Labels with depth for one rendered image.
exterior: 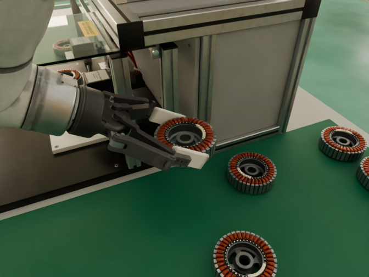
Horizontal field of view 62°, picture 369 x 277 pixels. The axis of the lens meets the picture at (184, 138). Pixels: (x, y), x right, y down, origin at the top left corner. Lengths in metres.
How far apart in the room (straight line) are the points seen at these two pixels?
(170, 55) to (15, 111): 0.32
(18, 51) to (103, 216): 0.42
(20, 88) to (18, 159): 0.46
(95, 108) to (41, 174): 0.38
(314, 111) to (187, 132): 0.56
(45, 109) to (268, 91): 0.55
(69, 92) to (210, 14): 0.30
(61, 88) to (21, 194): 0.38
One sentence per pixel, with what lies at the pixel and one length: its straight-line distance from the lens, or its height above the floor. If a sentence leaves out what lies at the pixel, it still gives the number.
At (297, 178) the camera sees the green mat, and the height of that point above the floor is 0.75.
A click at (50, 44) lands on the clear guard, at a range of 0.65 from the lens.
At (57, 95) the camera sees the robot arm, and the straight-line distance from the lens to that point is 0.44.
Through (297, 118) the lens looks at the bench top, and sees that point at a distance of 0.99.
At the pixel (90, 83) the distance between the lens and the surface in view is 0.80.
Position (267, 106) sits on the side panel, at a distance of 0.83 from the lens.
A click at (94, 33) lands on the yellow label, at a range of 0.67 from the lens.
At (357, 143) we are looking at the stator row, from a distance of 0.90.
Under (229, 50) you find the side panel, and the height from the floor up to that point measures 1.02.
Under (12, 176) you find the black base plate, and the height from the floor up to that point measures 0.77.
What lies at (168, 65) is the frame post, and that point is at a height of 1.02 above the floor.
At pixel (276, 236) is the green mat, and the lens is 0.67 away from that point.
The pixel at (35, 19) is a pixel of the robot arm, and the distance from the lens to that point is 0.35.
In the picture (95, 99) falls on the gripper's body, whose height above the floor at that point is 1.06.
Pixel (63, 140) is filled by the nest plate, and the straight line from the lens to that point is 0.86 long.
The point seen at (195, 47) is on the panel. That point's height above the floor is 1.05.
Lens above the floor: 1.29
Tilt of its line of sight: 39 degrees down
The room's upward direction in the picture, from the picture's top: straight up
